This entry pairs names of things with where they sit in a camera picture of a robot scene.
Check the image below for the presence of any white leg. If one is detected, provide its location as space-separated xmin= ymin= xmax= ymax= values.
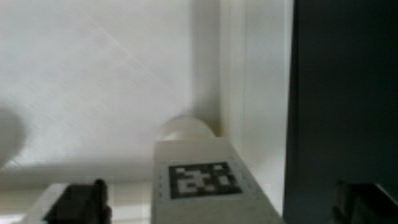
xmin=151 ymin=117 xmax=287 ymax=224

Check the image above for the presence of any white square tabletop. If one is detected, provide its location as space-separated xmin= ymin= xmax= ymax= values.
xmin=0 ymin=0 xmax=294 ymax=224

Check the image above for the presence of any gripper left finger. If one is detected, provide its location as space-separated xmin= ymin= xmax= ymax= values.
xmin=24 ymin=179 xmax=112 ymax=224

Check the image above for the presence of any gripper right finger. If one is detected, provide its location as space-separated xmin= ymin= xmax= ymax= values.
xmin=331 ymin=181 xmax=398 ymax=224

